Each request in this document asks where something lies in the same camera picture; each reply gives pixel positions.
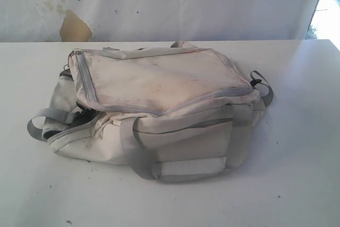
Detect white fabric backpack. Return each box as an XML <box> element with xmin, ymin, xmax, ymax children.
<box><xmin>27</xmin><ymin>41</ymin><xmax>274</xmax><ymax>182</ymax></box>

